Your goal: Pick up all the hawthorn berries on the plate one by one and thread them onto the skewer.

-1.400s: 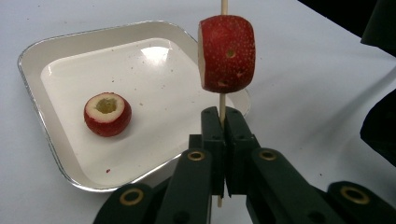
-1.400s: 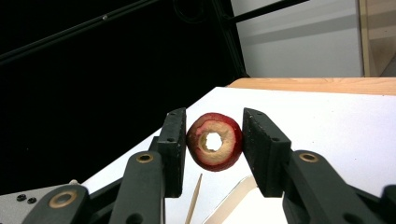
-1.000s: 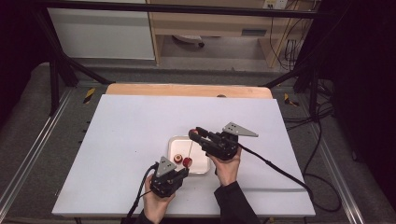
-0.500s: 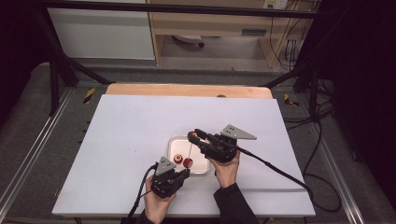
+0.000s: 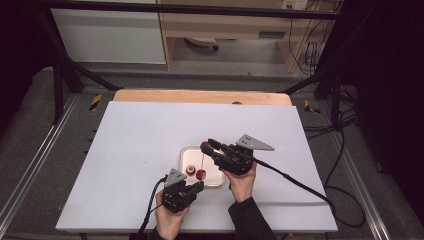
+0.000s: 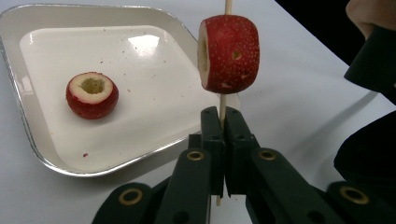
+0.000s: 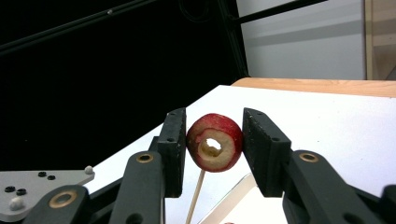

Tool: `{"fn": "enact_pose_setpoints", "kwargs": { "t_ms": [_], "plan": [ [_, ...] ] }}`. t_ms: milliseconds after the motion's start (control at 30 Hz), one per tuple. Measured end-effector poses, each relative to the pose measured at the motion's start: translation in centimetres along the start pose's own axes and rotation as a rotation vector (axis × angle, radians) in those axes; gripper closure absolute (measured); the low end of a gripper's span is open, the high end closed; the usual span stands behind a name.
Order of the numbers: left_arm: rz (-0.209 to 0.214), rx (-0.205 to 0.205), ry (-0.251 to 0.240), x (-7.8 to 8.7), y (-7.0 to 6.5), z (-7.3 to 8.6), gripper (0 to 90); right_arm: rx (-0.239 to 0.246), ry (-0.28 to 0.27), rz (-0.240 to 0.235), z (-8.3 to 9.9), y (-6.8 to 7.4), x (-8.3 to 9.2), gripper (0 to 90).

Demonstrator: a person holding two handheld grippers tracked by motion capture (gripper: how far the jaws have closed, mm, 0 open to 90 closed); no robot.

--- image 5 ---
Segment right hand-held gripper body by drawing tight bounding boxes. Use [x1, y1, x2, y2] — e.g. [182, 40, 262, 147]
[213, 133, 276, 176]

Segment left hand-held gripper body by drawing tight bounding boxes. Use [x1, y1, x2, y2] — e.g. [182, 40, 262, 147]
[161, 167, 193, 214]

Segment square white tray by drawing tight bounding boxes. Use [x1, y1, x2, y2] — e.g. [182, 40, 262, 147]
[178, 144, 226, 188]

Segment person's right hand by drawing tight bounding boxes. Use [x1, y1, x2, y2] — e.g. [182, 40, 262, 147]
[221, 161, 258, 204]

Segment person's left hand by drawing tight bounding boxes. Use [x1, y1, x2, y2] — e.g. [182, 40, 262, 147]
[154, 189, 191, 240]

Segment wooden table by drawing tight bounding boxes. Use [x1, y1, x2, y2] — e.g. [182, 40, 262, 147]
[112, 88, 293, 107]

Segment yellow black floor tape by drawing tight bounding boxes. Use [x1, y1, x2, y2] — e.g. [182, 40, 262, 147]
[88, 93, 104, 112]
[303, 99, 322, 115]

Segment chair caster base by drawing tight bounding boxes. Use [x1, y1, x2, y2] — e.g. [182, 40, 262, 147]
[184, 36, 220, 52]

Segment light wooden desk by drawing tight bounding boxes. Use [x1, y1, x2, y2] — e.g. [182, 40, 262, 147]
[156, 0, 338, 73]

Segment white cabinet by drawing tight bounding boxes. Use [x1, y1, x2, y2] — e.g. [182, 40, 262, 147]
[49, 0, 167, 65]

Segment white power strip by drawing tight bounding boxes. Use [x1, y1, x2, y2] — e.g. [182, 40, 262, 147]
[281, 0, 310, 11]

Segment black curtain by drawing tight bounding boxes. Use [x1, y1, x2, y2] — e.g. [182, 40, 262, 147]
[0, 0, 54, 138]
[341, 0, 424, 221]

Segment left hand-held gripper cable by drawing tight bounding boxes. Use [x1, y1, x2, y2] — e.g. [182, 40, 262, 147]
[137, 175, 168, 240]

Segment hand-held gripper cable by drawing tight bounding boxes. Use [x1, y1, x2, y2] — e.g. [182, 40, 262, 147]
[252, 157, 367, 228]
[137, 175, 168, 240]

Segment right hand-held gripper cable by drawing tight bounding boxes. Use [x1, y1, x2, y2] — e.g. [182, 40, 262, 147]
[252, 157, 367, 228]

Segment black floor cables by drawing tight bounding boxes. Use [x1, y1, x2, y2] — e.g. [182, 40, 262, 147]
[301, 84, 360, 188]

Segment aluminium floor rail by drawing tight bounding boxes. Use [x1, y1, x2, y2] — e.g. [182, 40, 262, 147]
[0, 94, 80, 228]
[332, 132, 392, 240]

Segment black desk cables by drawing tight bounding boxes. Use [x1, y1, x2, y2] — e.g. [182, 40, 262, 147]
[287, 0, 336, 77]

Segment black metal frame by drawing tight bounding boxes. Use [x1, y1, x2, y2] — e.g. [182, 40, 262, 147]
[34, 0, 344, 129]

